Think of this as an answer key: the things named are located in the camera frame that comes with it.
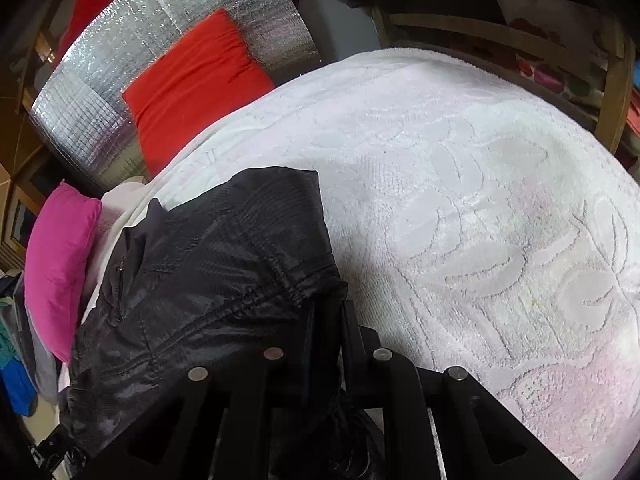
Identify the white embossed bed blanket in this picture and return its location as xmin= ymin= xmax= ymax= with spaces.
xmin=85 ymin=49 xmax=639 ymax=479

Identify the teal garment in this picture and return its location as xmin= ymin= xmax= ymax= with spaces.
xmin=0 ymin=297 xmax=20 ymax=370

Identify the magenta pillow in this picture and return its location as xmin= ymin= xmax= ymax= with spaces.
xmin=25 ymin=182 xmax=102 ymax=363

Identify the brown wooden cabinet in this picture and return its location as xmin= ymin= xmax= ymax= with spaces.
xmin=0 ymin=64 xmax=51 ymax=271

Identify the wooden bed frame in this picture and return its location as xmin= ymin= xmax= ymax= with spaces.
xmin=344 ymin=0 xmax=639 ymax=153

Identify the silver foil insulation mat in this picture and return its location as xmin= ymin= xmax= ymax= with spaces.
xmin=28 ymin=0 xmax=321 ymax=194

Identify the blue garment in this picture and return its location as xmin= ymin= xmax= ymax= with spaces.
xmin=1 ymin=359 xmax=37 ymax=417

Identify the black jacket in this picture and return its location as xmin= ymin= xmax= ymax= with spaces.
xmin=62 ymin=167 xmax=347 ymax=456

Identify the grey garment pile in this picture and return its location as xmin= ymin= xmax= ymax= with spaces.
xmin=10 ymin=273 xmax=60 ymax=406

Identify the red pillow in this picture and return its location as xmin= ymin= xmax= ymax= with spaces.
xmin=122 ymin=9 xmax=274 ymax=177

